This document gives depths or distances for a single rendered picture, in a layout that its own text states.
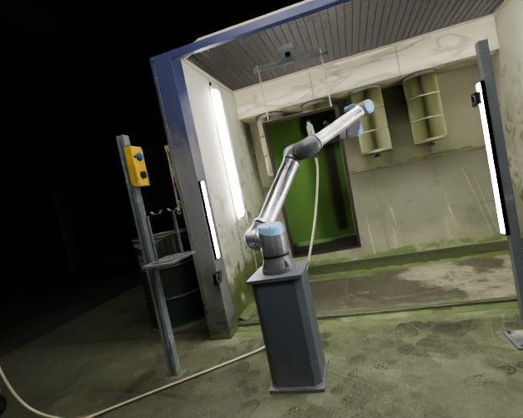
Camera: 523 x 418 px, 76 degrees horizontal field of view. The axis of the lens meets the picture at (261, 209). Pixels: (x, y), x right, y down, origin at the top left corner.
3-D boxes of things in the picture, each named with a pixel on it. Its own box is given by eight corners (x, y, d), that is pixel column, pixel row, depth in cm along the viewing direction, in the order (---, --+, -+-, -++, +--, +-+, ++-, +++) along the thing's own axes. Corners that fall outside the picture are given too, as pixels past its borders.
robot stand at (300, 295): (325, 392, 177) (301, 274, 174) (269, 394, 185) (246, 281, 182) (329, 361, 206) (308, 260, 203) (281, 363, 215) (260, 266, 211)
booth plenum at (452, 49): (238, 119, 395) (229, 77, 393) (249, 124, 439) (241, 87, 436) (500, 48, 322) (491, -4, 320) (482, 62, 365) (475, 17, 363)
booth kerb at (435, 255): (268, 283, 391) (266, 272, 390) (269, 282, 393) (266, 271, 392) (540, 248, 318) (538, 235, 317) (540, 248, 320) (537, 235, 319)
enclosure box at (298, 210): (293, 243, 333) (266, 121, 303) (355, 232, 323) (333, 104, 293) (292, 258, 300) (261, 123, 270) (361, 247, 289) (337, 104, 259)
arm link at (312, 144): (300, 143, 200) (371, 94, 226) (290, 147, 212) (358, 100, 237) (310, 159, 203) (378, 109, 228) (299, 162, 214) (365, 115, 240)
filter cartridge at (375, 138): (392, 160, 394) (378, 89, 392) (399, 157, 358) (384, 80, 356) (360, 167, 400) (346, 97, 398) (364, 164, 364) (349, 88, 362)
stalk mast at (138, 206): (173, 371, 233) (120, 137, 225) (182, 371, 232) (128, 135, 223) (169, 376, 227) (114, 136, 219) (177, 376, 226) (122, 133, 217)
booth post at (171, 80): (211, 340, 273) (149, 57, 261) (219, 330, 291) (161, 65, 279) (231, 338, 268) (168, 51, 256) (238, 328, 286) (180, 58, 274)
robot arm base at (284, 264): (292, 273, 181) (288, 255, 180) (258, 277, 186) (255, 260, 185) (297, 263, 199) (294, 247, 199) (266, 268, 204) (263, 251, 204)
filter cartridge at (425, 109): (413, 155, 359) (398, 77, 356) (416, 154, 390) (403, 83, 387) (451, 146, 340) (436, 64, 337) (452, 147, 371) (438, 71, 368)
